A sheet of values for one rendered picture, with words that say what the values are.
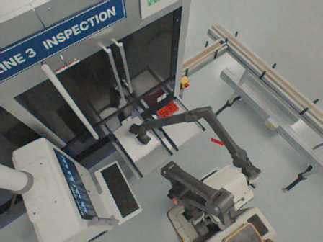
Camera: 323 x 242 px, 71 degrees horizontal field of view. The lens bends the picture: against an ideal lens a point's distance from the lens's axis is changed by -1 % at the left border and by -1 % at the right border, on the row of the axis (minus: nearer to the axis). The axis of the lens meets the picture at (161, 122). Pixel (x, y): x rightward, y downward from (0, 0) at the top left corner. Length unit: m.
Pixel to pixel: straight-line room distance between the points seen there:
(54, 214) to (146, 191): 1.61
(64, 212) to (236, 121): 2.37
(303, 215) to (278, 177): 0.44
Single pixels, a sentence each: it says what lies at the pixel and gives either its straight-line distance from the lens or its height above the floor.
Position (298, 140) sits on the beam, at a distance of 2.56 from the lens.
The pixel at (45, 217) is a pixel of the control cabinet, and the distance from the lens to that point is 1.14.
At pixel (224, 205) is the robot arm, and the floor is 1.62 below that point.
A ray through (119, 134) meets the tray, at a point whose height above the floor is 0.88.
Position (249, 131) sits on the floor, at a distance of 3.01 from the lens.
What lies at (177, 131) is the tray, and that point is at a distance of 1.86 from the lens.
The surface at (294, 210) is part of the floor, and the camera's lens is 2.98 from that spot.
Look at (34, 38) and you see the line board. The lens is 0.95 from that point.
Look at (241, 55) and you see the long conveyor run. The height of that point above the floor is 0.93.
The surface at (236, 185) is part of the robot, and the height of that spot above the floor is 1.38.
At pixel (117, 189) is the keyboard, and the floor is 0.83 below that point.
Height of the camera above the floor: 2.60
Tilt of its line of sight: 66 degrees down
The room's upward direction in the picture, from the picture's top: straight up
